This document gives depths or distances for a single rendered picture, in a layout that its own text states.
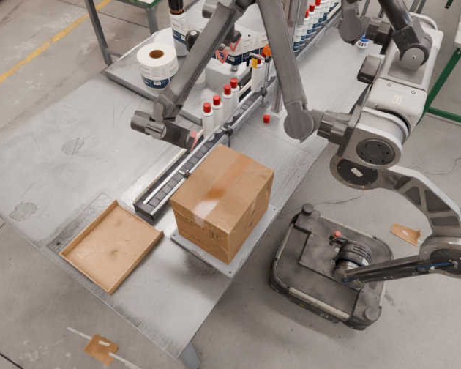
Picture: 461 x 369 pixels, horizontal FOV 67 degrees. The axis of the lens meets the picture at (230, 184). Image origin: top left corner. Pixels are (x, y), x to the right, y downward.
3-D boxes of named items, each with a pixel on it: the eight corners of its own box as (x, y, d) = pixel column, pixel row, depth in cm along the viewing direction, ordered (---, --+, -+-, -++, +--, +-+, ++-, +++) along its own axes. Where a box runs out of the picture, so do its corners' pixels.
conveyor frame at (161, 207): (309, 28, 226) (311, 21, 222) (325, 34, 222) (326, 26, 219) (134, 209, 148) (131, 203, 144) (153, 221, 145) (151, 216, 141)
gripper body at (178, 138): (165, 121, 119) (154, 117, 112) (191, 129, 117) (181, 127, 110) (159, 138, 120) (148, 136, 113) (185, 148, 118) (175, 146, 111)
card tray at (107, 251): (118, 203, 150) (115, 198, 146) (164, 234, 141) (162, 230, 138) (63, 258, 135) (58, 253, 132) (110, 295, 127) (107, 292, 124)
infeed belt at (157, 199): (312, 27, 225) (313, 21, 221) (323, 31, 222) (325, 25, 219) (135, 209, 147) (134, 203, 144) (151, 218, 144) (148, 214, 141)
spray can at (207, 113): (208, 131, 167) (205, 98, 150) (216, 135, 165) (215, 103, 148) (201, 138, 165) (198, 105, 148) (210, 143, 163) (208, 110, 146)
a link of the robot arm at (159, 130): (161, 141, 105) (167, 124, 105) (142, 134, 107) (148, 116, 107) (171, 143, 112) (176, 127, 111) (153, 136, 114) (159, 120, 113)
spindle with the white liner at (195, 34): (196, 76, 190) (191, 25, 165) (209, 83, 187) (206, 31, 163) (186, 85, 186) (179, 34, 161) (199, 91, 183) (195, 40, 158)
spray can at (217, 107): (216, 124, 170) (215, 91, 153) (225, 129, 168) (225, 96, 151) (210, 130, 167) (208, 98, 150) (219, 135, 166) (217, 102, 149)
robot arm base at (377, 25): (383, 56, 118) (396, 23, 108) (359, 50, 120) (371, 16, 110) (388, 42, 122) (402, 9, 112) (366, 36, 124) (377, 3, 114)
